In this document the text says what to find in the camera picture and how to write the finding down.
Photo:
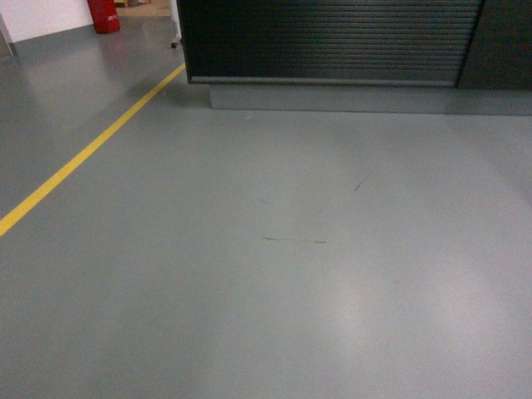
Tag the black checkout counter cabinet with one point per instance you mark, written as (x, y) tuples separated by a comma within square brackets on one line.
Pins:
[(430, 57)]

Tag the red fire extinguisher box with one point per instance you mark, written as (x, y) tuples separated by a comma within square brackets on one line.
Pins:
[(104, 16)]

